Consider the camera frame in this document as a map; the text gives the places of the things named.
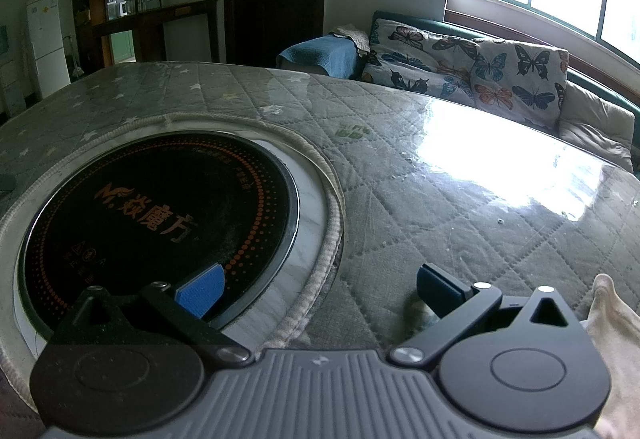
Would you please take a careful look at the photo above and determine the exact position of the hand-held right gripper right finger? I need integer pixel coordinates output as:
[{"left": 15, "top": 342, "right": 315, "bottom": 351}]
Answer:
[{"left": 389, "top": 264, "right": 586, "bottom": 366}]

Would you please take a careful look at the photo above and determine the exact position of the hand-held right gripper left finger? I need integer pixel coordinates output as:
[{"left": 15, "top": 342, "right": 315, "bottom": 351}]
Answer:
[{"left": 50, "top": 263, "right": 253, "bottom": 366}]

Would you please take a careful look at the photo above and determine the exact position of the cream knit garment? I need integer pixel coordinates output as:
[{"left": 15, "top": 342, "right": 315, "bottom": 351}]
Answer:
[{"left": 584, "top": 274, "right": 640, "bottom": 439}]

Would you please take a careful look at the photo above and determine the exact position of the grey quilted star table cover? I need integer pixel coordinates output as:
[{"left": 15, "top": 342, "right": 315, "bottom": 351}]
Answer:
[{"left": 0, "top": 60, "right": 640, "bottom": 370}]

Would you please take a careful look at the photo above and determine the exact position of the black round induction cooktop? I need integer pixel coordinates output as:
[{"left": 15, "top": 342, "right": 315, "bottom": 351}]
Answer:
[{"left": 17, "top": 133, "right": 301, "bottom": 345}]

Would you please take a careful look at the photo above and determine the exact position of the white mop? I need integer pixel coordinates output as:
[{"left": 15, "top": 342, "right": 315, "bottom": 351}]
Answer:
[{"left": 62, "top": 34, "right": 84, "bottom": 80}]

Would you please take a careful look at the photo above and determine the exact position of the white refrigerator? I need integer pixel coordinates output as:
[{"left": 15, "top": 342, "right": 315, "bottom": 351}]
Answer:
[{"left": 25, "top": 0, "right": 71, "bottom": 100}]

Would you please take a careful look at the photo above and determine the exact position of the dark wooden console table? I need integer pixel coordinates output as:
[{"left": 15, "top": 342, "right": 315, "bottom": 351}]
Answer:
[{"left": 92, "top": 0, "right": 221, "bottom": 67}]

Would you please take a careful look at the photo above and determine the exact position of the beige cushion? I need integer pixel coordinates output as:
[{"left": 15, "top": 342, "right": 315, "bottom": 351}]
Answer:
[{"left": 557, "top": 81, "right": 639, "bottom": 174}]

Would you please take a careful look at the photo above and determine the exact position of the blue towel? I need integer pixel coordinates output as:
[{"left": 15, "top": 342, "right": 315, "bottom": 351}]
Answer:
[{"left": 277, "top": 34, "right": 368, "bottom": 80}]

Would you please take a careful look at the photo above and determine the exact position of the beige cloth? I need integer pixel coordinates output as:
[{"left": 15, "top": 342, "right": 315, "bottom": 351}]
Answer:
[{"left": 332, "top": 24, "right": 371, "bottom": 57}]

